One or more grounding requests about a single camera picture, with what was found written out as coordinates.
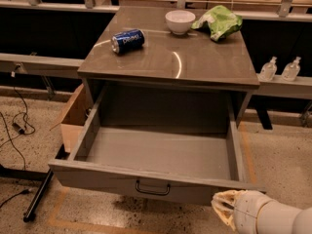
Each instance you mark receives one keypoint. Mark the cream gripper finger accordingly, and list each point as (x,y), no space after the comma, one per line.
(223,204)

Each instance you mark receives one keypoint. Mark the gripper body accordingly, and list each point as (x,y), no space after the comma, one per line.
(246,211)

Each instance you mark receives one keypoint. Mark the grey top drawer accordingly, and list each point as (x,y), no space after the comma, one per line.
(187,139)

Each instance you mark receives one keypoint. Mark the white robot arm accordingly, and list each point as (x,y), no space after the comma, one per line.
(278,218)

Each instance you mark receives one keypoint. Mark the grey drawer cabinet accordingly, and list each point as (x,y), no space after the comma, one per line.
(192,60)

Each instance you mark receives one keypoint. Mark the left clear sanitizer bottle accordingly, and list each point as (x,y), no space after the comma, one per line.
(268,70)

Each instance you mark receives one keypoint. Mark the clear sanitizer bottle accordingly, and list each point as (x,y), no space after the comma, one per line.
(268,70)
(291,70)

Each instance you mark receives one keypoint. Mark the right clear sanitizer bottle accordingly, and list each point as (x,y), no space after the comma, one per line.
(291,70)

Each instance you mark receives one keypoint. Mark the cardboard box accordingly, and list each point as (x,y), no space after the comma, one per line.
(72,117)

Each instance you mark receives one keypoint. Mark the green chip bag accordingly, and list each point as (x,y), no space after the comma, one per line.
(219,21)

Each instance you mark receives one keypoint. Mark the white bowl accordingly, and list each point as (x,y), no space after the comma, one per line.
(179,21)

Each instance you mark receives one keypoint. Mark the blue pepsi can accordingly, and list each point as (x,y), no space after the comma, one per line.
(125,41)

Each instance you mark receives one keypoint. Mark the black metal stand leg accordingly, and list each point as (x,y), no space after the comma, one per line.
(43,177)

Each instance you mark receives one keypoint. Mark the black drawer handle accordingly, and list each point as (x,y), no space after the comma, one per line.
(152,190)

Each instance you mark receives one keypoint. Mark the grey metal rail right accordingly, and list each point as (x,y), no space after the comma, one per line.
(301,88)

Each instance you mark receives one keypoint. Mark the grey metal rail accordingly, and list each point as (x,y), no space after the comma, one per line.
(301,88)
(36,65)

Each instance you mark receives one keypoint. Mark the grey metal rail left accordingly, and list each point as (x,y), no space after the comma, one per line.
(36,65)

